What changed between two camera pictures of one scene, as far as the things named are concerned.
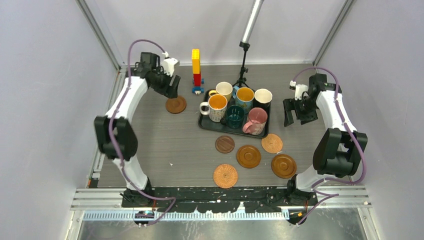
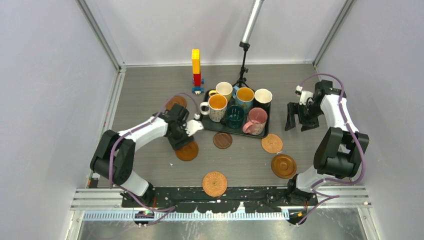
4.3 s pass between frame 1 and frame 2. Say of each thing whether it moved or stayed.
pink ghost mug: stayed
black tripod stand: stayed
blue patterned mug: stayed
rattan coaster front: moved
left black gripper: moved
